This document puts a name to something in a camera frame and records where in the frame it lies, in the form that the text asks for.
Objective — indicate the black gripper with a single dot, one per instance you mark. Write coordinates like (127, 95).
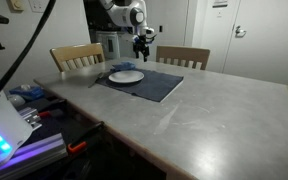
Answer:
(141, 46)

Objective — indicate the blue cloth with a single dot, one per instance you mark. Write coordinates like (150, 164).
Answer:
(124, 66)

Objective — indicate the white round plate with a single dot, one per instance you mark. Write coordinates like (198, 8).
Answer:
(126, 77)

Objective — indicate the small black door latch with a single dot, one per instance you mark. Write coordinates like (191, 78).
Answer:
(161, 28)

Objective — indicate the dark blue placemat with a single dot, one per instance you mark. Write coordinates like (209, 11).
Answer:
(157, 86)

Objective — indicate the light wooden slat-back chair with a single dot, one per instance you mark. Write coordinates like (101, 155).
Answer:
(184, 52)
(74, 51)

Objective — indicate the metal spoon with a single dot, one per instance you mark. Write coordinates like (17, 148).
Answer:
(95, 80)

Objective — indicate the black clamp orange-red grip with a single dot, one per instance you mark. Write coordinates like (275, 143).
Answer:
(84, 135)
(45, 113)

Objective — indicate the blue tissue box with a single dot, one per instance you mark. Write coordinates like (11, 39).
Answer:
(30, 92)

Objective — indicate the white rounded object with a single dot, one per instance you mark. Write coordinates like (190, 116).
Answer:
(15, 100)

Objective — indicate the beige round thermostat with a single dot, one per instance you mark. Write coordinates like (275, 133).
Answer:
(16, 4)

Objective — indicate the silver metal bracket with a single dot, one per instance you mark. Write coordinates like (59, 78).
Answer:
(30, 118)

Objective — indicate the aluminium extrusion rail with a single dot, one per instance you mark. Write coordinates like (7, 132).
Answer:
(40, 150)

